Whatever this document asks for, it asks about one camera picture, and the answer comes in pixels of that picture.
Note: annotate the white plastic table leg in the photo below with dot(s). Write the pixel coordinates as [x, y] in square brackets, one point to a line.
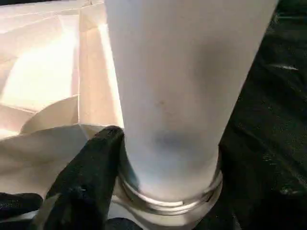
[180, 72]

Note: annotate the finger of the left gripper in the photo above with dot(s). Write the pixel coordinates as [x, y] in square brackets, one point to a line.
[16, 203]

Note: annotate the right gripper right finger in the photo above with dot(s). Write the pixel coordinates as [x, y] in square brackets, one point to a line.
[259, 206]

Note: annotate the white table frame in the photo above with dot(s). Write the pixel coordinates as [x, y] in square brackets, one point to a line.
[48, 72]

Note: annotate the black work mat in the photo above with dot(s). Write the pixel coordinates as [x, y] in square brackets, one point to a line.
[271, 95]

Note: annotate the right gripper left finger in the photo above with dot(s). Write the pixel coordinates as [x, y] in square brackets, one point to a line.
[79, 187]

